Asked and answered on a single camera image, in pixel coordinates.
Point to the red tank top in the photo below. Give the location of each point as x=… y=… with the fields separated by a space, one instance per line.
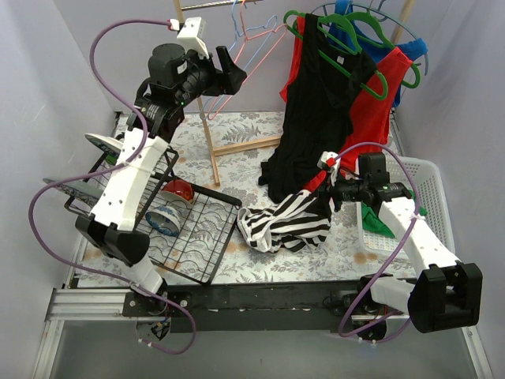
x=370 y=117

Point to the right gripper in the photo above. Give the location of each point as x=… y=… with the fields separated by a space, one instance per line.
x=336 y=189

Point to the blue white bowl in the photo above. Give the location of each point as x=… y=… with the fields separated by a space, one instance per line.
x=164 y=219

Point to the black white striped tank top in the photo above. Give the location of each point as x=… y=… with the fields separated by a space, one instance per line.
x=293 y=224

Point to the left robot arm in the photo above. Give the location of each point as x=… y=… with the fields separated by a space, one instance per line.
x=176 y=77

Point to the grey-green patterned plate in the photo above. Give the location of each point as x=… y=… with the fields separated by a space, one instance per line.
x=82 y=191

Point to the red bowl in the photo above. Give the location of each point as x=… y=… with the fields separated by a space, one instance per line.
x=178 y=190

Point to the green hanger front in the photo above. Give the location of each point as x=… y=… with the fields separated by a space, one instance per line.
x=343 y=22

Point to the blue wire hanger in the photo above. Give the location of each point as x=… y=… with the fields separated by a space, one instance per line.
x=243 y=35

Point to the white plastic basket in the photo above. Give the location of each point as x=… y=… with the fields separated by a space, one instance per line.
x=427 y=179

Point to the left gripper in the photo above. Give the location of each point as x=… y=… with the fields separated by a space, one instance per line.
x=217 y=75

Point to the black wire dish rack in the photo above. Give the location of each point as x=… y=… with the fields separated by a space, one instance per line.
x=206 y=226

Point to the wooden clothes rack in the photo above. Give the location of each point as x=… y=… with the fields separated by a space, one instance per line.
x=231 y=148

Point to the white patterned plate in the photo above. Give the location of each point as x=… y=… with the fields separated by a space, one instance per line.
x=108 y=145

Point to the floral tablecloth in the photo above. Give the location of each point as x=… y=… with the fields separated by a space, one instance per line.
x=340 y=257

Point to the green hanger rear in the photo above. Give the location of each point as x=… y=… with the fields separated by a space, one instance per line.
x=374 y=24

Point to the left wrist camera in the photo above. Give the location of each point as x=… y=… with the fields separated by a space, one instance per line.
x=190 y=34

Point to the pink wire hanger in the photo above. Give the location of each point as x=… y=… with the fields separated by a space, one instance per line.
x=266 y=51

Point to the green hanger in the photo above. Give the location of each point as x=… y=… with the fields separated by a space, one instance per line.
x=374 y=24
x=343 y=22

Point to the blue tank top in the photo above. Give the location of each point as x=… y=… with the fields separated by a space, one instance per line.
x=377 y=50

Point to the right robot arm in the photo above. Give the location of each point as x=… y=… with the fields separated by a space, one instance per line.
x=447 y=293

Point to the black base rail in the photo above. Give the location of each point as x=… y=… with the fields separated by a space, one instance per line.
x=281 y=306

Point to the green shirt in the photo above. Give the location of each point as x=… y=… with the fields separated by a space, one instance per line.
x=375 y=223

